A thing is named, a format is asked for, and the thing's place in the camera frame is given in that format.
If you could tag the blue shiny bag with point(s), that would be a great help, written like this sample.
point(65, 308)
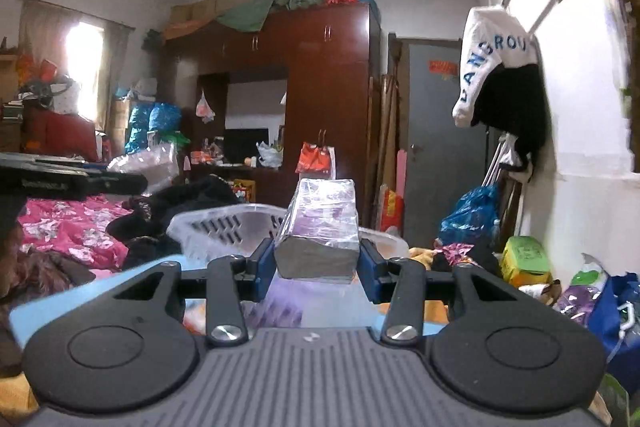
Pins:
point(150, 124)

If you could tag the blue plastic bag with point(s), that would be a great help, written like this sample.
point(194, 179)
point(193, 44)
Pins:
point(470, 214)

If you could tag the green cloth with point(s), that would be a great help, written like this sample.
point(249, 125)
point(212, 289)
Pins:
point(250, 12)

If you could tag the black clothes pile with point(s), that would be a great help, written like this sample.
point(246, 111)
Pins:
point(190, 197)

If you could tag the brown wooden wardrobe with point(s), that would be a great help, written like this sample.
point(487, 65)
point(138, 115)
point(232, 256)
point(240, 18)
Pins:
point(320, 72)

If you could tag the curtained window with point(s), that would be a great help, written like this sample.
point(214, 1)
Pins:
point(85, 72)

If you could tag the purple tissue pack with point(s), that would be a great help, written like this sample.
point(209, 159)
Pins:
point(320, 227)

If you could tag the pink floral blanket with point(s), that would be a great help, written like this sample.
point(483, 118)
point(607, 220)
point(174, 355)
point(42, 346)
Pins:
point(65, 227)

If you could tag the white and black hoodie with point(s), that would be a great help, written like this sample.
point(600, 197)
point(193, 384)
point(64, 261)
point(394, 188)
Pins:
point(492, 52)

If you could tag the black monitor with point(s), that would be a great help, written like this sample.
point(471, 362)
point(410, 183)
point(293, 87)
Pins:
point(244, 146)

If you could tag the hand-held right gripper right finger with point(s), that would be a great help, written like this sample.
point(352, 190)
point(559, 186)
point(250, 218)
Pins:
point(369, 269)

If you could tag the small cardboard box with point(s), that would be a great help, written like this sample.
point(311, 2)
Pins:
point(192, 11)

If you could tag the purple snack bag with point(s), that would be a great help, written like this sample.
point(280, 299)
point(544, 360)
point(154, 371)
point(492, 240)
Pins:
point(580, 304)

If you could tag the red and white shopping bag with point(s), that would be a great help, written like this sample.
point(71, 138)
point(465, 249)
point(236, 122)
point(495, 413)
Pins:
point(315, 159)

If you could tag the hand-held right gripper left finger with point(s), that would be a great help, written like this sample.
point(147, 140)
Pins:
point(266, 269)

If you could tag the small white hanging plastic bag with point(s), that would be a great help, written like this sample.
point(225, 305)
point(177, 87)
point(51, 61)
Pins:
point(205, 107)

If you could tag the white crumpled plastic bag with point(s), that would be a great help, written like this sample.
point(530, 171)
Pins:
point(270, 155)

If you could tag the clear plastic basket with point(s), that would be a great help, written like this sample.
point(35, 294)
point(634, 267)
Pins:
point(220, 227)

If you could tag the brown fuzzy garment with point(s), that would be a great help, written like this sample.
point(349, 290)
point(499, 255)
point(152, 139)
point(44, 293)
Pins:
point(45, 267)

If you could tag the pink roll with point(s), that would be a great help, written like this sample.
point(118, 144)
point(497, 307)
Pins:
point(401, 167)

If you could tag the red door label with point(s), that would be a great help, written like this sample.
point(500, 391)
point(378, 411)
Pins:
point(443, 68)

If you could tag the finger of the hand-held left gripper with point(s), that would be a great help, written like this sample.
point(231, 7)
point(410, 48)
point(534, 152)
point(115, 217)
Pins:
point(117, 183)

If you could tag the grey door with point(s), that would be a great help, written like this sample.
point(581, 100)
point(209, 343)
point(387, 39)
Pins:
point(437, 147)

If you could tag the metal folding rack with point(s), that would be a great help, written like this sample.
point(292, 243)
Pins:
point(500, 157)

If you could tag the blue tote bag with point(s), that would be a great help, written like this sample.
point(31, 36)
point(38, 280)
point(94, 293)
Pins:
point(617, 312)

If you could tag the green box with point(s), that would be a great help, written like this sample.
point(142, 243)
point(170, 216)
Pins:
point(525, 259)

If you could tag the light blue grid mat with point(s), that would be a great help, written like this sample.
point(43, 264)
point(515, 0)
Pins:
point(40, 307)

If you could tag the wooden planks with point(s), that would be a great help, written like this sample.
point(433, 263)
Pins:
point(387, 147)

